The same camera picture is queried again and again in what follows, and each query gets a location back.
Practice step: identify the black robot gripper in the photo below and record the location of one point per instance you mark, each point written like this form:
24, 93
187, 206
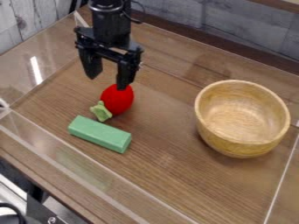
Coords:
125, 52

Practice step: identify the red plush strawberry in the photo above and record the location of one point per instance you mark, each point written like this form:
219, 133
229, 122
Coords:
114, 102

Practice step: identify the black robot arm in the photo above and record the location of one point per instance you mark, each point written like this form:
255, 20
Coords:
107, 41

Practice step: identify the green rectangular block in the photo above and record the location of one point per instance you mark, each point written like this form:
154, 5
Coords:
100, 134

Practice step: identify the wooden bowl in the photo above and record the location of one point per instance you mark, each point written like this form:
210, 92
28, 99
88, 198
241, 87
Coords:
242, 118

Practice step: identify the black table clamp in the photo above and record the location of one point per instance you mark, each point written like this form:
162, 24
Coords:
38, 214

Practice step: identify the clear acrylic corner bracket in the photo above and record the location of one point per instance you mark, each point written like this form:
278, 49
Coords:
79, 20

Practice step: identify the clear acrylic tray wall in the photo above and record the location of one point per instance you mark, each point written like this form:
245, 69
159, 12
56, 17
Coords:
170, 179

